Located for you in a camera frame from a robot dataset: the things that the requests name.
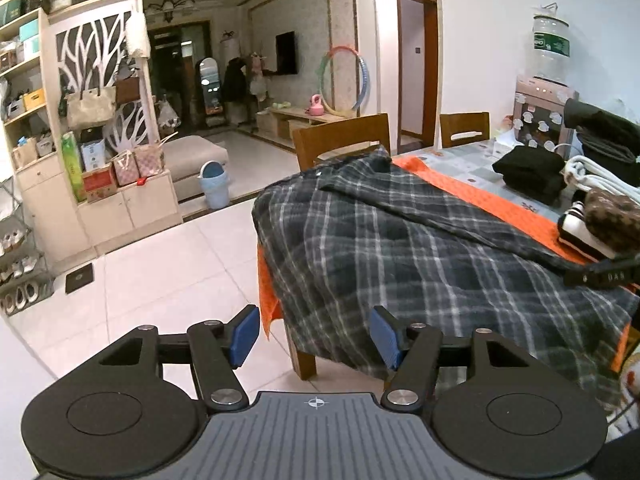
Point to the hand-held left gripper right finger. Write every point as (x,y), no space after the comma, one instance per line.
(382,335)

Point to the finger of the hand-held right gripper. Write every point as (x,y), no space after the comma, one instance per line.
(582,277)

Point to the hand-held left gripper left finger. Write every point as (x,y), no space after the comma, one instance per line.
(245,332)

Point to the grey plaid shirt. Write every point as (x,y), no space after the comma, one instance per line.
(400,260)

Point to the pink hanging clothes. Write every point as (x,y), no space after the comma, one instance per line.
(258,77)

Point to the striped folded sweater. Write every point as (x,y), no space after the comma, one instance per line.
(575,232)

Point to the brown patterned knitted sweater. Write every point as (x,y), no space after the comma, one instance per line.
(615,220)

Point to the wooden table leg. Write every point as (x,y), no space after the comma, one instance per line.
(300,350)

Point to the white folded sweatshirt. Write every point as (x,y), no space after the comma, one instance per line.
(600,175)

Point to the spotted white fleece blanket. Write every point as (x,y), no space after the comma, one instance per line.
(632,380)

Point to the orange flower-print mat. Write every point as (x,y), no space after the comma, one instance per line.
(500,200)

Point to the black folded sweater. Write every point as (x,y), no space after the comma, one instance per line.
(530,172)

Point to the blue trash bin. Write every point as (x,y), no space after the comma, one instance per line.
(214,190)

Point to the white tissue box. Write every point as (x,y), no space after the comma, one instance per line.
(505,145)

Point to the dark grey folded jacket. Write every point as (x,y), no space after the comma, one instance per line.
(600,120)

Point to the checked floral tablecloth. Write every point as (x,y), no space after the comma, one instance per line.
(465,165)

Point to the pink water dispenser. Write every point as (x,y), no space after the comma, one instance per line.
(540,120)

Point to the white storage shelf unit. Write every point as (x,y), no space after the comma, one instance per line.
(145,200)

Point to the pink and green packet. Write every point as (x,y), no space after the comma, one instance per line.
(507,125)

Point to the black floor scale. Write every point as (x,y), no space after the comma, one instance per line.
(80,280)

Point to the beige sofa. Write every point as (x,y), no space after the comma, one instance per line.
(192,157)

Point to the wooden chair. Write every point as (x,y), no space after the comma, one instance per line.
(340,132)
(465,121)

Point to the pink checkered bag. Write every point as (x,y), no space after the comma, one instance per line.
(150,160)
(125,170)

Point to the red cardboard box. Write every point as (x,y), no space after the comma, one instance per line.
(100,185)

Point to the low light wood cabinet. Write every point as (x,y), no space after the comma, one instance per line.
(300,122)

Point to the rows of light shoes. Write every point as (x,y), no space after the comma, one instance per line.
(20,295)

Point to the white open shelf unit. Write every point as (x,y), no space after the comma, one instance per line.
(50,210)

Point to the white cardboard box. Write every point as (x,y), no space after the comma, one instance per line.
(93,155)

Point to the clear water bottle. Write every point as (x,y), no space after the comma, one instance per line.
(550,45)

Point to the pink kettlebell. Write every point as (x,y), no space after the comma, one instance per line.
(316,107)

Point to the tall green package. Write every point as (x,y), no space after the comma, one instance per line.
(72,170)

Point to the standing mirror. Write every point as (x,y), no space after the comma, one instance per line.
(210,90)

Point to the black hanging coat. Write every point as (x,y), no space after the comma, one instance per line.
(234,80)

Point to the metal shoe rack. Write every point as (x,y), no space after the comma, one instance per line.
(15,210)

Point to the colourful hula hoop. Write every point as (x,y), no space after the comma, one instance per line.
(364,75)

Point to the brown handbag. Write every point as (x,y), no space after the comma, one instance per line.
(128,91)

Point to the beige handbag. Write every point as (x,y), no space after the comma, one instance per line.
(92,110)

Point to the dark balcony glass door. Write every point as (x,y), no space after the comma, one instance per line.
(165,70)

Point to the yellow storage basket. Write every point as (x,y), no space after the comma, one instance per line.
(34,100)

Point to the white fluffy duster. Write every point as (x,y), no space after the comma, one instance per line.
(138,35)

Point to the teal storage box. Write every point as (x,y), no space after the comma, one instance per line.
(30,40)

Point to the dark green storage box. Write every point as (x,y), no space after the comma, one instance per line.
(12,7)

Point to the wooden door frame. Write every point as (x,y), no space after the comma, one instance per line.
(400,60)

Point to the wall-mounted television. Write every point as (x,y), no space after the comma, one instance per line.
(286,52)

